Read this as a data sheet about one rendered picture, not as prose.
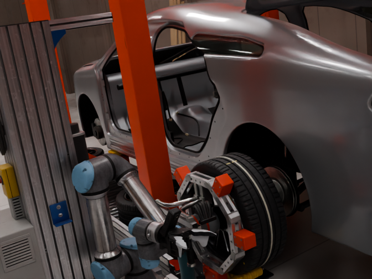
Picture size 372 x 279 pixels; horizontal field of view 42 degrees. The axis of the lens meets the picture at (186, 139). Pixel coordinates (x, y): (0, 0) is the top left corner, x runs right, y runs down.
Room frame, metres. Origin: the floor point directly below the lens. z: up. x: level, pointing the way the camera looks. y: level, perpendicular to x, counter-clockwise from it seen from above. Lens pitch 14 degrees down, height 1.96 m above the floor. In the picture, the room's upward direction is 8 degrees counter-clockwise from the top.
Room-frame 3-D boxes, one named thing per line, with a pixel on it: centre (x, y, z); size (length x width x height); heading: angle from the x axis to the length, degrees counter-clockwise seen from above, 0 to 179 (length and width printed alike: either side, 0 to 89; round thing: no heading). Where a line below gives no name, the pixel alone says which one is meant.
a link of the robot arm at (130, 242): (1.98, 0.30, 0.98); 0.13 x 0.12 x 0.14; 135
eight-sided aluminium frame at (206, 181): (2.50, -0.06, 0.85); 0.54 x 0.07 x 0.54; 29
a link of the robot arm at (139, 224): (1.71, 0.21, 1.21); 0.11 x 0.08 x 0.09; 45
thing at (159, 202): (2.53, 0.10, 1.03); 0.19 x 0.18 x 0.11; 119
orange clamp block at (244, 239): (2.23, -0.22, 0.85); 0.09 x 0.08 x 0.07; 29
